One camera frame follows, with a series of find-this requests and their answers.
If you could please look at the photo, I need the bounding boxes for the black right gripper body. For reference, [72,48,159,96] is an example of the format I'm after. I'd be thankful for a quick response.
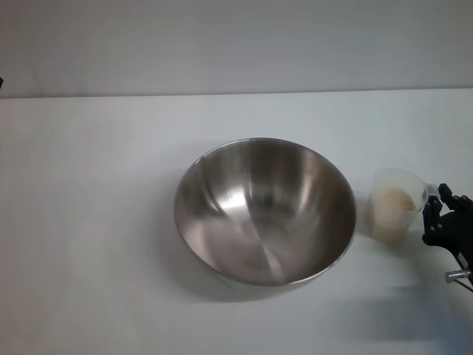
[423,209,473,267]

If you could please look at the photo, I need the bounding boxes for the black cable with metal plug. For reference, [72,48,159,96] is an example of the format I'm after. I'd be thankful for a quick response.
[446,269,473,293]

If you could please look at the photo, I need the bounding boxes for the clear plastic measuring cup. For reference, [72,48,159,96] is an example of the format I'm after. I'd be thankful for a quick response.
[367,167,440,246]

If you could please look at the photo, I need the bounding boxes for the white rice grains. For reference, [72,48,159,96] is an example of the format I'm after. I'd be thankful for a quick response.
[369,186,417,245]

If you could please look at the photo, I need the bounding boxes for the stainless steel mixing bowl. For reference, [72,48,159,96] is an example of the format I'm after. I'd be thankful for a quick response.
[173,137,358,291]

